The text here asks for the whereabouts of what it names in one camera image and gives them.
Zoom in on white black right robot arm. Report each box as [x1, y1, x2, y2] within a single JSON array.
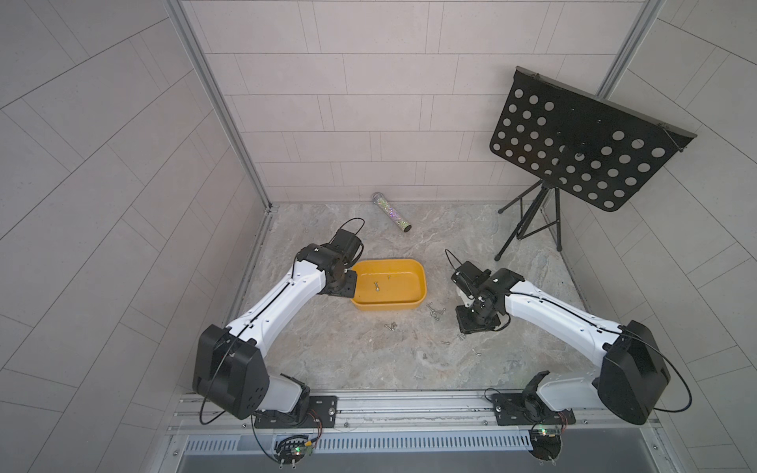
[[451, 261, 677, 425]]

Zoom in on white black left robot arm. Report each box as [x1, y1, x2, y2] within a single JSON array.
[[192, 242, 363, 425]]

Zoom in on yellow plastic storage box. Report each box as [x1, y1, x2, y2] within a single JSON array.
[[351, 259, 428, 311]]

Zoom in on silver screw cluster screw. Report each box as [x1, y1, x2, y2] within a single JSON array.
[[427, 304, 446, 321]]

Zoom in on rhinestone silver microphone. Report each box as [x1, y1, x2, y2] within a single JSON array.
[[372, 192, 412, 233]]

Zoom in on right green circuit board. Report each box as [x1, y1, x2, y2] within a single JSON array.
[[528, 428, 562, 463]]

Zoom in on green circuit board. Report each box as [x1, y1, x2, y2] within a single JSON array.
[[273, 435, 315, 468], [528, 428, 562, 463]]

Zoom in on left green circuit board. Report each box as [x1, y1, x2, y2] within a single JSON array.
[[273, 435, 315, 468]]

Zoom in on black perforated music stand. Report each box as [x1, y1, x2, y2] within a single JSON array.
[[489, 67, 696, 240]]

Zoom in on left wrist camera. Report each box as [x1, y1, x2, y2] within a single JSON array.
[[325, 229, 364, 268]]

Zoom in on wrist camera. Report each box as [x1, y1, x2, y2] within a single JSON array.
[[325, 229, 364, 268], [451, 261, 492, 301]]

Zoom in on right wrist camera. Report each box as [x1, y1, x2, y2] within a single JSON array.
[[451, 261, 492, 301]]

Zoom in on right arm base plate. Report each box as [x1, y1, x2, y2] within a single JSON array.
[[485, 390, 576, 427]]

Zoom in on aluminium rail frame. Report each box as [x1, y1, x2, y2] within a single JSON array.
[[145, 389, 683, 472]]

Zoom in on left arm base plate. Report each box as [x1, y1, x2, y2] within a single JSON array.
[[254, 395, 338, 429]]

